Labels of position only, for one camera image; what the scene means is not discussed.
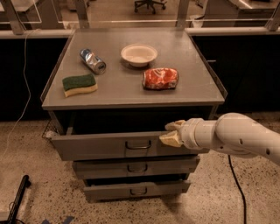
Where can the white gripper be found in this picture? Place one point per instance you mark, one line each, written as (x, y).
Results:
(187, 134)

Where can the grey top drawer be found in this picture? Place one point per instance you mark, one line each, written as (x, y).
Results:
(73, 147)

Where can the grey drawer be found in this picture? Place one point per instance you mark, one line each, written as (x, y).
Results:
(135, 167)
(73, 147)
(135, 190)

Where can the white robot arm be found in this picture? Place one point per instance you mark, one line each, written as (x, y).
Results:
(232, 133)

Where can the grey middle drawer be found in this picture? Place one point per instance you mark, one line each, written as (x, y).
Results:
(135, 167)

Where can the grey metal drawer cabinet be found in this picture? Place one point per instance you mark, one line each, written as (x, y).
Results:
(121, 104)

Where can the grey bottom drawer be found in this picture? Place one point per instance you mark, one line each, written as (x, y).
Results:
(135, 190)

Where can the crushed orange soda can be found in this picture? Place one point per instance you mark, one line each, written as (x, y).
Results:
(160, 78)

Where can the white paper bowl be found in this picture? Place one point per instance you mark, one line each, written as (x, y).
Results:
(139, 55)

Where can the silver blue soda can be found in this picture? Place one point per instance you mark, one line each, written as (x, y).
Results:
(92, 61)

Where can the green yellow sponge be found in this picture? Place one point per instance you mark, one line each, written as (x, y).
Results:
(81, 84)

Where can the black office chair base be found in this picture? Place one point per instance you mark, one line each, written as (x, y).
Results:
(149, 4)

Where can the black bar on floor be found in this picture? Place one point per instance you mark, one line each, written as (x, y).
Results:
(25, 183)

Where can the wire mesh basket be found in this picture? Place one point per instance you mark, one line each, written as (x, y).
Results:
(50, 131)

